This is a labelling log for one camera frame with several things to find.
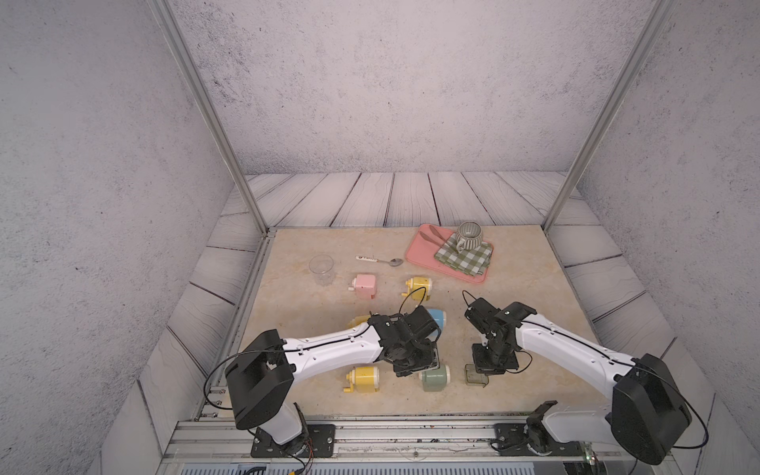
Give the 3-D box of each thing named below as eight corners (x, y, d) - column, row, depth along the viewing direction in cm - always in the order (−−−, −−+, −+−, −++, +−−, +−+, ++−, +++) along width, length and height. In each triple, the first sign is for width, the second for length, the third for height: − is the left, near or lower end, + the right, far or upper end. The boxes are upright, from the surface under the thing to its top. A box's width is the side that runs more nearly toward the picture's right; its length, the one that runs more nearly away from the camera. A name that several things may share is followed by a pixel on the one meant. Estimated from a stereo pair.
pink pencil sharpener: (351, 299, 102) (348, 288, 97) (352, 286, 105) (350, 274, 100) (375, 299, 102) (374, 288, 96) (375, 286, 105) (374, 274, 100)
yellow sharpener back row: (405, 296, 103) (406, 282, 96) (411, 286, 106) (412, 271, 99) (425, 305, 101) (427, 291, 94) (431, 295, 103) (433, 280, 97)
